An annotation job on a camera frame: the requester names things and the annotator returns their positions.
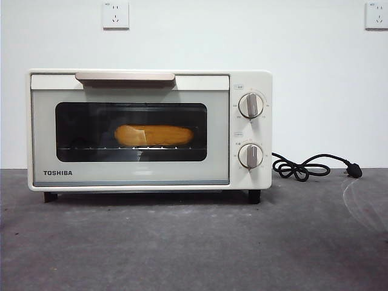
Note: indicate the cream timer knob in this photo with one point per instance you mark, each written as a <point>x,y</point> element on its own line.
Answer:
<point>251,156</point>

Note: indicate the yellow corn cob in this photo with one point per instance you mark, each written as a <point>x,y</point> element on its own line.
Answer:
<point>163,136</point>

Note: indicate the cream Toshiba toaster oven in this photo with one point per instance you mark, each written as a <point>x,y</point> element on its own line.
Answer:
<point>263,133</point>

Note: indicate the white wall socket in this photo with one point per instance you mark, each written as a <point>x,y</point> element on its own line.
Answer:
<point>377,15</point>
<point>115,15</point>

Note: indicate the cream temperature knob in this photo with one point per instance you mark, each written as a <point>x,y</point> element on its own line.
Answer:
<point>251,106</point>

